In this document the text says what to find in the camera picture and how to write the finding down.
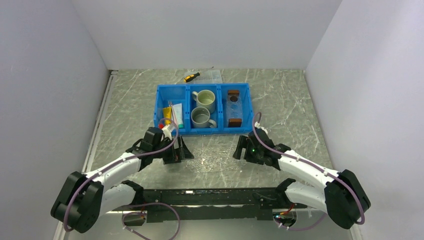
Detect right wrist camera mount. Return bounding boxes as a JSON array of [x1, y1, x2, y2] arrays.
[[254, 121, 268, 134]]

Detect white teal toothpaste tube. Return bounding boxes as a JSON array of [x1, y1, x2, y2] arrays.
[[172, 103, 184, 129]]

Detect blue three-compartment plastic bin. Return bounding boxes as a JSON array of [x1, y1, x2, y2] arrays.
[[153, 83, 254, 136]]

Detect aluminium side rail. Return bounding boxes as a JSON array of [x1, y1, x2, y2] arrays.
[[82, 70, 119, 172]]

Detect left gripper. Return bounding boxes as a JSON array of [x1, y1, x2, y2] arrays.
[[152, 135, 194, 165]]

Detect yellow black screwdriver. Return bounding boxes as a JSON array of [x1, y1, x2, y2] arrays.
[[183, 66, 214, 83]]

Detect clear plastic organizer box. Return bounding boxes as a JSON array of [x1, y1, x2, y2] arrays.
[[183, 69, 223, 84]]

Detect purple cable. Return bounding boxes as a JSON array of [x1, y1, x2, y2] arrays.
[[62, 117, 182, 240], [252, 111, 366, 232]]

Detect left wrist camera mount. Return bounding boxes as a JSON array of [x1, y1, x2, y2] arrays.
[[158, 123, 175, 140]]

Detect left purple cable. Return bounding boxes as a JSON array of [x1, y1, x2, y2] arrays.
[[62, 117, 182, 240]]

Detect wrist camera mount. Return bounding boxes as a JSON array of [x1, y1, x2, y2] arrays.
[[254, 121, 268, 134], [158, 123, 175, 140]]

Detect grey ceramic mug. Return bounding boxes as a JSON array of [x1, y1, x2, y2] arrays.
[[190, 106, 218, 129]]

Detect light green ceramic mug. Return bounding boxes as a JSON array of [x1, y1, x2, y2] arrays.
[[191, 89, 216, 114]]

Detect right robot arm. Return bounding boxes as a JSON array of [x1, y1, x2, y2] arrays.
[[233, 127, 371, 229]]

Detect yellow toothpaste tube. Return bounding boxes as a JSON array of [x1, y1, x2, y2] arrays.
[[162, 106, 172, 126]]

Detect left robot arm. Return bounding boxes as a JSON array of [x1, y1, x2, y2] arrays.
[[50, 127, 194, 233]]

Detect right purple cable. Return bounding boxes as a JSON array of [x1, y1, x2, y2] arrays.
[[252, 111, 366, 232]]

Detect clear toothbrush holder brown ends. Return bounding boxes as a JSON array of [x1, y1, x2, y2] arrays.
[[226, 89, 243, 128]]

